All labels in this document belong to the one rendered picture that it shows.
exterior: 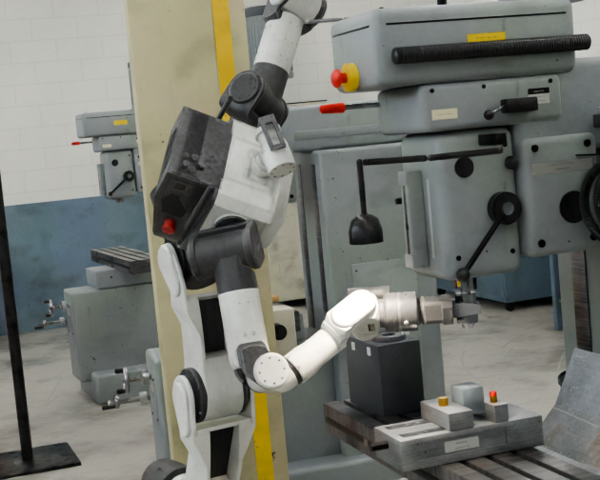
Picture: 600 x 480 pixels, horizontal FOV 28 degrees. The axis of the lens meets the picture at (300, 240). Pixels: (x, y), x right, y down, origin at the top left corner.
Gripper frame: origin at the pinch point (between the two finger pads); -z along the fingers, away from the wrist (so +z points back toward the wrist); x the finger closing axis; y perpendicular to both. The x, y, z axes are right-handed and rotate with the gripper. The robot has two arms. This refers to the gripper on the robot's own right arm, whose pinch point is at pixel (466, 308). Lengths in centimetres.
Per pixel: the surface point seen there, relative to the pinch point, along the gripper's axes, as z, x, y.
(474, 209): -2.9, -9.6, -22.6
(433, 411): 8.9, -0.9, 22.9
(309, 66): 112, 942, -102
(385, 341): 20.2, 40.3, 14.0
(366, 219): 19.9, -16.1, -22.6
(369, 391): 26, 44, 28
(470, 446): 1.5, -5.5, 29.9
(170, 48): 91, 148, -74
